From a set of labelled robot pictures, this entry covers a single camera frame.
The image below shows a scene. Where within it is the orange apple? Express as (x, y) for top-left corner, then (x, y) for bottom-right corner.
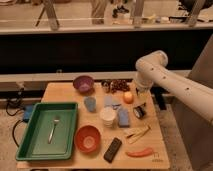
(123, 91), (134, 104)

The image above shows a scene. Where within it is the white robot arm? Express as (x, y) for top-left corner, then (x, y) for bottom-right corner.
(134, 50), (213, 125)

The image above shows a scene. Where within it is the white paper cup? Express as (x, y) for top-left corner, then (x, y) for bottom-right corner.
(99, 107), (117, 127)

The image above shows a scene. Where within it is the blue plastic cup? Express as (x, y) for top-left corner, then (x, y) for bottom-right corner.
(84, 97), (96, 112)

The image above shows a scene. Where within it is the blue sponge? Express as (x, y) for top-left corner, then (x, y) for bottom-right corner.
(118, 107), (130, 127)

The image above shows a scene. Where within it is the bunch of dark grapes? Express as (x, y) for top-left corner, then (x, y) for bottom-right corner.
(110, 79), (130, 93)

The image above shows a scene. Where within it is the yellow banana peel toy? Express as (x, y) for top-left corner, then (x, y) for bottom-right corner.
(124, 125), (150, 144)

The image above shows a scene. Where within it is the small dark metal tin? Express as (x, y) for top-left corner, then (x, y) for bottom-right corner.
(101, 80), (111, 93)

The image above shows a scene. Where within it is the purple bowl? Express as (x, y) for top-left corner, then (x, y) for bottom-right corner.
(73, 75), (94, 93)

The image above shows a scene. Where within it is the black remote control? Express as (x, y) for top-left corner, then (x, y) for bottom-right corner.
(103, 137), (122, 163)

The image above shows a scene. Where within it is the orange-red bowl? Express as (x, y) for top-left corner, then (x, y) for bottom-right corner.
(74, 125), (101, 154)

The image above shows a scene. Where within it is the metal spoon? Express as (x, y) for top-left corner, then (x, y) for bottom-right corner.
(48, 117), (60, 144)

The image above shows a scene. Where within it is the green plastic tray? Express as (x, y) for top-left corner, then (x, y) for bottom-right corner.
(16, 102), (78, 161)

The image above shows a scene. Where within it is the blue power box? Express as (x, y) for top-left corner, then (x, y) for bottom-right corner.
(23, 105), (33, 122)

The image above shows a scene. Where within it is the black cable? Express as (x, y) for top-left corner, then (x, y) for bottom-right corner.
(5, 89), (26, 148)

